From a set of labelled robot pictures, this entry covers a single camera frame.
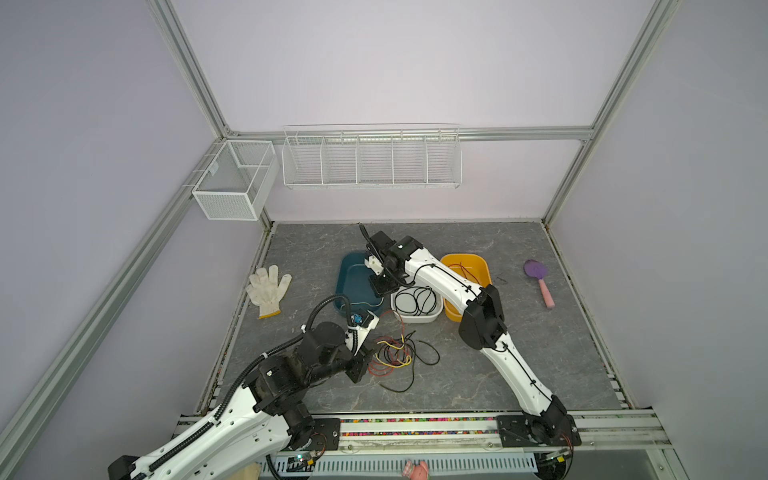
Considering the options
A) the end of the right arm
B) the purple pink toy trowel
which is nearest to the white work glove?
the end of the right arm

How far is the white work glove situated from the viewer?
98cm

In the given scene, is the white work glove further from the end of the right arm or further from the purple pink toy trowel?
the purple pink toy trowel

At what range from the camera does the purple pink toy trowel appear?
981 millimetres

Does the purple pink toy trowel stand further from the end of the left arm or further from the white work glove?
the white work glove

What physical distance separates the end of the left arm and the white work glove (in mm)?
454

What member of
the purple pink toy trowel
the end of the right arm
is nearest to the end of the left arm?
the end of the right arm

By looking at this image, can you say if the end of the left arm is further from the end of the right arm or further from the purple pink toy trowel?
the purple pink toy trowel

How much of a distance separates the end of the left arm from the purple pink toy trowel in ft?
2.23

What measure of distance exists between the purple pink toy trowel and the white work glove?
87 cm

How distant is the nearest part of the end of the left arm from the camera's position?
0.53 metres
